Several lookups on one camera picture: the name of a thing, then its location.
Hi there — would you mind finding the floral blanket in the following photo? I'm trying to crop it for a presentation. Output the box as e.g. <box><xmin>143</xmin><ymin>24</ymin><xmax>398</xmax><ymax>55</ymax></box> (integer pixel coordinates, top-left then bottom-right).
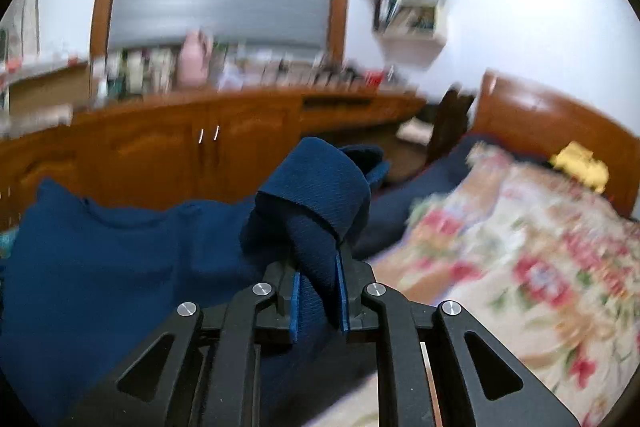
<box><xmin>320</xmin><ymin>142</ymin><xmax>640</xmax><ymax>427</ymax></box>

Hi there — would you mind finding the white wall shelf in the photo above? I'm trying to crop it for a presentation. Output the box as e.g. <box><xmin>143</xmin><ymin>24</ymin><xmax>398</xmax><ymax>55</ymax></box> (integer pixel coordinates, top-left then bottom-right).
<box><xmin>372</xmin><ymin>0</ymin><xmax>451</xmax><ymax>68</ymax></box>

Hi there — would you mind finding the blue suit jacket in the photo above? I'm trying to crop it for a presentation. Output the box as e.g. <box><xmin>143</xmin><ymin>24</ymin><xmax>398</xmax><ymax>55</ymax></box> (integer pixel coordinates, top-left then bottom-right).
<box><xmin>0</xmin><ymin>137</ymin><xmax>391</xmax><ymax>427</ymax></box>

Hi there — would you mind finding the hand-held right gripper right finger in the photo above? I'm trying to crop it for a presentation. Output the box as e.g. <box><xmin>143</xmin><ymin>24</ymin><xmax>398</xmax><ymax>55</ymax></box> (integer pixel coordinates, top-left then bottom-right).
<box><xmin>335</xmin><ymin>252</ymin><xmax>583</xmax><ymax>427</ymax></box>

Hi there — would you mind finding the wooden bed headboard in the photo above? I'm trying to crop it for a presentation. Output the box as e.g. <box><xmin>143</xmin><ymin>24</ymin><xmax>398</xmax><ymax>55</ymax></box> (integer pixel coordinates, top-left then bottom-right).
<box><xmin>472</xmin><ymin>69</ymin><xmax>640</xmax><ymax>220</ymax></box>

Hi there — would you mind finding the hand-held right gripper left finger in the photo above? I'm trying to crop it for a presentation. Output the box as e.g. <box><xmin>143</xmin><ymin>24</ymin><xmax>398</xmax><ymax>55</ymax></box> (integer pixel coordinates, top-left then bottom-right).
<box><xmin>60</xmin><ymin>259</ymin><xmax>301</xmax><ymax>427</ymax></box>

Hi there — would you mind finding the dark brown chair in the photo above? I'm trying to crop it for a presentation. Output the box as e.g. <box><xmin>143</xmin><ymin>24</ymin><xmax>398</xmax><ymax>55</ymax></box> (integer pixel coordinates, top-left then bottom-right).
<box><xmin>397</xmin><ymin>82</ymin><xmax>478</xmax><ymax>168</ymax></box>

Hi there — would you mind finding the pink bottle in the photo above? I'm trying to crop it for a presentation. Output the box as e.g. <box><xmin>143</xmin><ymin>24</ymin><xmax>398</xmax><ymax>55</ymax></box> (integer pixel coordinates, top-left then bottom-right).
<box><xmin>177</xmin><ymin>31</ymin><xmax>213</xmax><ymax>88</ymax></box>

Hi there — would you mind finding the yellow plush toy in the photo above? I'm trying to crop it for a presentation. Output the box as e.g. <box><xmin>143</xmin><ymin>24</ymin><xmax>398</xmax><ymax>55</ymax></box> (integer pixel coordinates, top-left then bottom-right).
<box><xmin>549</xmin><ymin>141</ymin><xmax>611</xmax><ymax>194</ymax></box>

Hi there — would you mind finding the wooden desk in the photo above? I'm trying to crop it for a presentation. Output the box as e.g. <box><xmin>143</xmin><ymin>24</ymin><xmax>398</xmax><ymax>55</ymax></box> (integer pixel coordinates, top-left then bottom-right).
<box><xmin>0</xmin><ymin>62</ymin><xmax>431</xmax><ymax>228</ymax></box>

